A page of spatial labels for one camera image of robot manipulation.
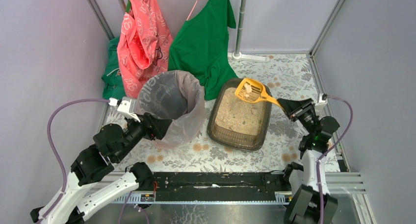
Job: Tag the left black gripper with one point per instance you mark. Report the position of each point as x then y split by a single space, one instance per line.
151 125

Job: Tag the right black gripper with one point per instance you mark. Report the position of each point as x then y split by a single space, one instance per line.
298 108

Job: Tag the trash bin with plastic liner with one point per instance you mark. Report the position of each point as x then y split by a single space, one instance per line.
175 95

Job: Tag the yellow litter scoop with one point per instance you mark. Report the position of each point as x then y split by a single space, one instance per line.
258 94

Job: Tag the beige litter clump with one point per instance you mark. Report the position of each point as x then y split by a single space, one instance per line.
247 89

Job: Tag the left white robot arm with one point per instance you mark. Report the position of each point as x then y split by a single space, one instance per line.
73 204

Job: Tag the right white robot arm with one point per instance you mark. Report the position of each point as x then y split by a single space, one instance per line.
312 202

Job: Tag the grey litter box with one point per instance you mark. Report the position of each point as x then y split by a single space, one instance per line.
236 123

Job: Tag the floral floor mat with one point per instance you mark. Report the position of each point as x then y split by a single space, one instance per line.
287 76

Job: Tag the dark green garment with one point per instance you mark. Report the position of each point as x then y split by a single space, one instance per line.
113 85

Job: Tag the clothes rack pole with base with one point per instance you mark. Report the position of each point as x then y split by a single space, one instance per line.
237 55

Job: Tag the pink patterned garment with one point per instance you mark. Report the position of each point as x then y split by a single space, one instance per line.
143 48

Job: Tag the green t-shirt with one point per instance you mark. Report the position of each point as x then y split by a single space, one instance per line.
201 47

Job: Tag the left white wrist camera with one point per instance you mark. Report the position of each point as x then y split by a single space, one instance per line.
126 108

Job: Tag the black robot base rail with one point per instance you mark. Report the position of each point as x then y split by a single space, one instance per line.
218 187

